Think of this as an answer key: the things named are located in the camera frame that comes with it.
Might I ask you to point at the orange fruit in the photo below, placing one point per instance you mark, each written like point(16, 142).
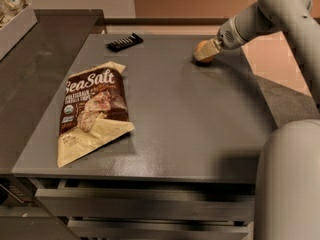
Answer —
point(204, 52)

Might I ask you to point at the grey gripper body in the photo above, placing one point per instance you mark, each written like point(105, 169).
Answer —
point(228, 37)

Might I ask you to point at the lower grey drawer front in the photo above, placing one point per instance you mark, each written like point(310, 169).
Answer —
point(157, 231)

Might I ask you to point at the brown sea salt chip bag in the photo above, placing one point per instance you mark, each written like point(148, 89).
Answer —
point(94, 112)

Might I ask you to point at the black snack bar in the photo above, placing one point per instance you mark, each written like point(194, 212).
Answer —
point(124, 43)

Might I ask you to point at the grey drawer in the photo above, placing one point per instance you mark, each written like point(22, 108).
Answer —
point(130, 204)
point(157, 231)

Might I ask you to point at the white tray with snacks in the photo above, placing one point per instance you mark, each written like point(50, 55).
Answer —
point(17, 18)

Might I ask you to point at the upper grey drawer front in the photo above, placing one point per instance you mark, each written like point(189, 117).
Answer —
point(130, 204)

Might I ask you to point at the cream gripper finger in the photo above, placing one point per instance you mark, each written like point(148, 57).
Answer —
point(216, 44)

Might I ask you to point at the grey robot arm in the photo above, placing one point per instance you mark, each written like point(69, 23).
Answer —
point(287, 189)

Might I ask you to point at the grey side counter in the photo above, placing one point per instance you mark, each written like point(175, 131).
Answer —
point(33, 70)

